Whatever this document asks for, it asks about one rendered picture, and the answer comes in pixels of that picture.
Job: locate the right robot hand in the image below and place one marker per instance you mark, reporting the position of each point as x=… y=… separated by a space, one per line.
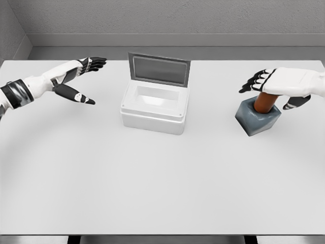
x=287 y=81

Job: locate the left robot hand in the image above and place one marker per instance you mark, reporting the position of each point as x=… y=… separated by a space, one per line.
x=62 y=72

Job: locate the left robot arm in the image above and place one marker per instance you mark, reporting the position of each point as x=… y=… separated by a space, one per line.
x=17 y=91

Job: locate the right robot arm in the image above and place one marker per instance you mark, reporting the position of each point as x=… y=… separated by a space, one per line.
x=321 y=84

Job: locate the grey hinged box lid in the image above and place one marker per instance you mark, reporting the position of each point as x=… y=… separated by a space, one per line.
x=158 y=68

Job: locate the white box body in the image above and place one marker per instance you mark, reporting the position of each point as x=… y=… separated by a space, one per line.
x=152 y=119

